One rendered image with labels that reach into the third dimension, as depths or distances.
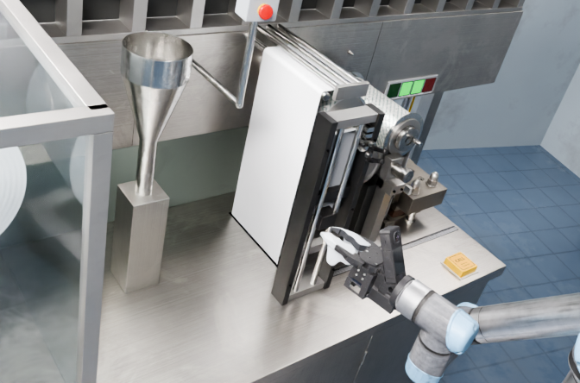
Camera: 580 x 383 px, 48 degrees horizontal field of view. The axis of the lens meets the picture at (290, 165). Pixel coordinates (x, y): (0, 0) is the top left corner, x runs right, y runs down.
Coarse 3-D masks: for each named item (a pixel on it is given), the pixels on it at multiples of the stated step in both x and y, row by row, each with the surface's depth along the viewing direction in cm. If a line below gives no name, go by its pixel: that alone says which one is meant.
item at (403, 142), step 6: (408, 126) 176; (402, 132) 175; (408, 132) 175; (414, 132) 177; (396, 138) 176; (402, 138) 175; (408, 138) 177; (396, 144) 177; (402, 144) 177; (408, 144) 179; (402, 150) 178
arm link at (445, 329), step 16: (432, 304) 124; (448, 304) 124; (416, 320) 125; (432, 320) 122; (448, 320) 121; (464, 320) 121; (432, 336) 123; (448, 336) 121; (464, 336) 119; (448, 352) 124
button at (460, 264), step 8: (448, 256) 192; (456, 256) 192; (464, 256) 193; (448, 264) 191; (456, 264) 189; (464, 264) 190; (472, 264) 191; (456, 272) 189; (464, 272) 187; (472, 272) 191
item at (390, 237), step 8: (384, 232) 128; (392, 232) 128; (384, 240) 128; (392, 240) 128; (400, 240) 131; (384, 248) 128; (392, 248) 128; (400, 248) 130; (384, 256) 129; (392, 256) 128; (400, 256) 130; (384, 264) 129; (392, 264) 128; (400, 264) 130; (392, 272) 128; (400, 272) 130; (392, 280) 129
